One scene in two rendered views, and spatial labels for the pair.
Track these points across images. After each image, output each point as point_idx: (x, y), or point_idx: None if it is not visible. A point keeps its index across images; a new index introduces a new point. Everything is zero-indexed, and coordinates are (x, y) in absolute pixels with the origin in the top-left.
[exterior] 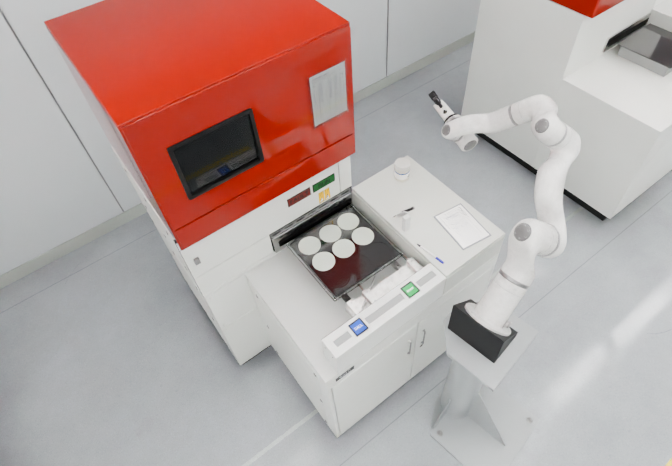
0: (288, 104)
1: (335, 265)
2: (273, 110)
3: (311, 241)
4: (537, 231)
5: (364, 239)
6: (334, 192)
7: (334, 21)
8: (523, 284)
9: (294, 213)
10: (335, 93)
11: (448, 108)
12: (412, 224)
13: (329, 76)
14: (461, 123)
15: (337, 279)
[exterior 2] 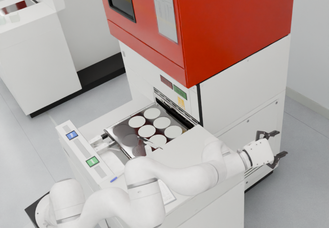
0: None
1: (131, 127)
2: None
3: (155, 113)
4: (56, 186)
5: (153, 142)
6: (187, 110)
7: None
8: (49, 211)
9: (164, 90)
10: (168, 20)
11: (252, 146)
12: None
13: (163, 1)
14: (209, 143)
15: (120, 129)
